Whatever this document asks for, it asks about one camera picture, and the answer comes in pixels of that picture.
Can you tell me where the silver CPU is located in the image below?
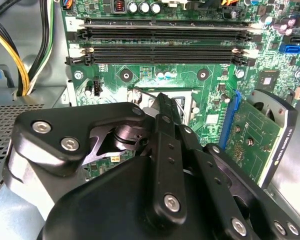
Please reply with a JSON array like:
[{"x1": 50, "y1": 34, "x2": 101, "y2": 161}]
[{"x1": 173, "y1": 95, "x2": 190, "y2": 107}]

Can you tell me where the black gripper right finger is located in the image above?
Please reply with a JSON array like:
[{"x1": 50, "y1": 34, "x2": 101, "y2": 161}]
[{"x1": 170, "y1": 98, "x2": 300, "y2": 240}]

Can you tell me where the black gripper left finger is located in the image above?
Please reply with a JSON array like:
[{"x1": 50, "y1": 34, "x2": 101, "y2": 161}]
[{"x1": 11, "y1": 92, "x2": 189, "y2": 227}]

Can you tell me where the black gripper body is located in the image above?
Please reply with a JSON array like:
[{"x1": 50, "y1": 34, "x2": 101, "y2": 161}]
[{"x1": 41, "y1": 154, "x2": 226, "y2": 240}]

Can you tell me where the metal socket cover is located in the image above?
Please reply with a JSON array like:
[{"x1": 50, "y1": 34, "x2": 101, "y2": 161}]
[{"x1": 127, "y1": 86, "x2": 203, "y2": 121}]

